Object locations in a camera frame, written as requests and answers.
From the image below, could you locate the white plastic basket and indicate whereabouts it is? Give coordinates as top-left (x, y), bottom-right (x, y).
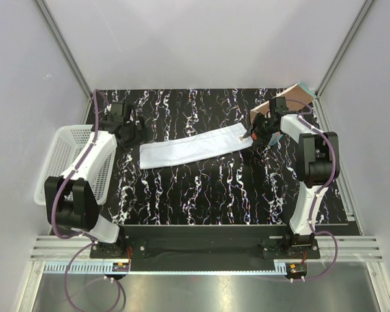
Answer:
top-left (33, 125), bottom-right (117, 206)

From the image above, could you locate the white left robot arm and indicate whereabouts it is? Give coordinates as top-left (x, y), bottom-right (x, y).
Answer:
top-left (44, 102), bottom-right (148, 257)

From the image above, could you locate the aluminium corner post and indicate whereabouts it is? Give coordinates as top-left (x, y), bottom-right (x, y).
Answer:
top-left (315, 0), bottom-right (376, 98)
top-left (33, 0), bottom-right (92, 99)

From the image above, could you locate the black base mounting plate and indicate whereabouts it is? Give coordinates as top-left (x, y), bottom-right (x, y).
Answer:
top-left (90, 225), bottom-right (320, 272)

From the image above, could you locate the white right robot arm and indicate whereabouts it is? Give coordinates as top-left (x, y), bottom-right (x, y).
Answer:
top-left (243, 97), bottom-right (340, 258)

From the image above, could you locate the aluminium front rail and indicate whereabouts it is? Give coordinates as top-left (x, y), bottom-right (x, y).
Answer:
top-left (31, 236), bottom-right (382, 262)

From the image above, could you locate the right aluminium corner post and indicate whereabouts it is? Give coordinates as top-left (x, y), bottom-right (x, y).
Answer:
top-left (315, 0), bottom-right (376, 98)

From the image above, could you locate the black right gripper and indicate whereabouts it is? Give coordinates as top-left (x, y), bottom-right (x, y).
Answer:
top-left (242, 112), bottom-right (278, 147)

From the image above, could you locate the brown folded towel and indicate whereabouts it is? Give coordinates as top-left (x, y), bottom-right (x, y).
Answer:
top-left (249, 83), bottom-right (316, 147)

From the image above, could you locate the white terry towel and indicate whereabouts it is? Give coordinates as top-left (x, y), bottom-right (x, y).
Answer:
top-left (139, 123), bottom-right (253, 170)

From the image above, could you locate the white slotted cable duct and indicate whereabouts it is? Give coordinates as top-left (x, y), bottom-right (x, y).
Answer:
top-left (44, 261), bottom-right (126, 274)

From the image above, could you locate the left aluminium corner post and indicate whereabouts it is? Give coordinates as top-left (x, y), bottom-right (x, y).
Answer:
top-left (33, 0), bottom-right (92, 99)

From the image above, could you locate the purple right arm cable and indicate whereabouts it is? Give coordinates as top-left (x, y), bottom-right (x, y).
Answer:
top-left (266, 99), bottom-right (342, 282)

